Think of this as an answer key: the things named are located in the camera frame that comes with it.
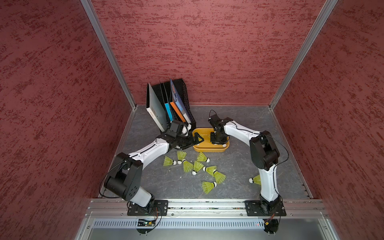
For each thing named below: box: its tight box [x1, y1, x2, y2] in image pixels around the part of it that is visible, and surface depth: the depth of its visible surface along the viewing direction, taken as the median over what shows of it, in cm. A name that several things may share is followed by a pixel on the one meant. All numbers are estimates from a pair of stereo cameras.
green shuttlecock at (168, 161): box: [163, 156, 177, 167], surface depth 89 cm
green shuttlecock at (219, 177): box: [213, 169, 227, 184], surface depth 85 cm
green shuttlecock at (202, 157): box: [197, 151, 210, 163], surface depth 91 cm
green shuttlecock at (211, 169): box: [202, 165, 218, 177], surface depth 86 cm
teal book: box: [164, 103, 174, 122], surface depth 88 cm
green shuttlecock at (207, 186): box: [201, 181, 217, 194], surface depth 80 cm
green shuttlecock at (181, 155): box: [177, 150, 187, 165], surface depth 91 cm
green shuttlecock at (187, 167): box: [182, 158, 194, 173], surface depth 89 cm
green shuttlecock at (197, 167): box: [192, 160, 205, 176], surface depth 87 cm
